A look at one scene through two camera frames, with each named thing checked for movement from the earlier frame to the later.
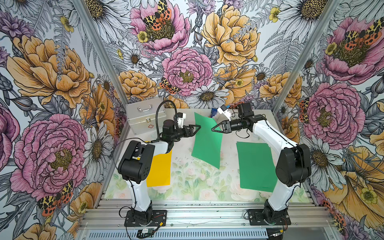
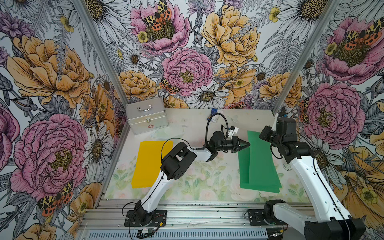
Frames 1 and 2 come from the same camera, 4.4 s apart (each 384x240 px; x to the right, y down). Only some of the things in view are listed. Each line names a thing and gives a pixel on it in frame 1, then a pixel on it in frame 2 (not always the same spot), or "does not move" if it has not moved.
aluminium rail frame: [110, 213] does not move
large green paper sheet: [256, 166] does not move
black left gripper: [191, 129] -> [236, 142]
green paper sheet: [207, 143] -> [262, 169]
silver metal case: [143, 116] does not move
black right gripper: [225, 130] -> [266, 130]
